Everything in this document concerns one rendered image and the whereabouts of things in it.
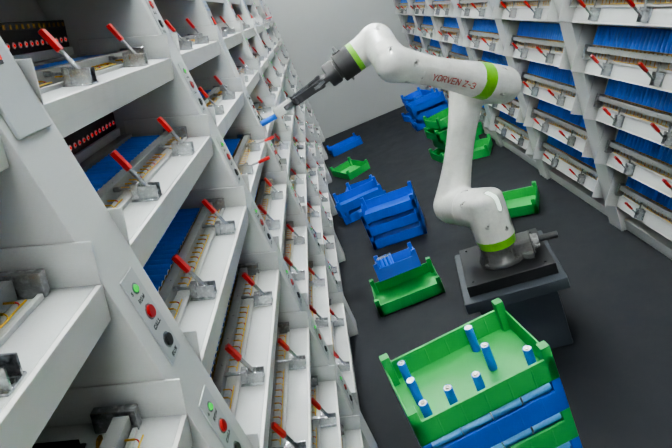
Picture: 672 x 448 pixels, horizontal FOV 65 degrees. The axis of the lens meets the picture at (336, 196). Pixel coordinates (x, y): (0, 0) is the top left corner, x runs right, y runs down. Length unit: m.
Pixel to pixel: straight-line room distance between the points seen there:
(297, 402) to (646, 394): 1.00
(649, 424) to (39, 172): 1.53
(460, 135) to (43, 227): 1.49
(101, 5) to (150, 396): 0.86
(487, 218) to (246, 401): 1.03
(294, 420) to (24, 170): 0.78
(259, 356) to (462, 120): 1.15
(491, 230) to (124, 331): 1.31
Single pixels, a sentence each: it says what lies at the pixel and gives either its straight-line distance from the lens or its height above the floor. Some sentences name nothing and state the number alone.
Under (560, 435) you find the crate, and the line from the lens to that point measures 1.25.
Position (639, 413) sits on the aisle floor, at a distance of 1.74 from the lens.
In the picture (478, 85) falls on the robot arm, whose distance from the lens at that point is 1.70.
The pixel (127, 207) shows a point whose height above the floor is 1.13.
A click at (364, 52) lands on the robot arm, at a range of 1.62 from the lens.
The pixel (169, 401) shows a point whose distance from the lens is 0.68.
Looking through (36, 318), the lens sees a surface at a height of 1.13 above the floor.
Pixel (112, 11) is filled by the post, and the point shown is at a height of 1.43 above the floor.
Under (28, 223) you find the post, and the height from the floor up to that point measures 1.20.
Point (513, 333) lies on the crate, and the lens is 1.27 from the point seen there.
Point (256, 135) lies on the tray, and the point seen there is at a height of 0.95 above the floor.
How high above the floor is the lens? 1.28
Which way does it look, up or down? 19 degrees down
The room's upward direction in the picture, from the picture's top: 24 degrees counter-clockwise
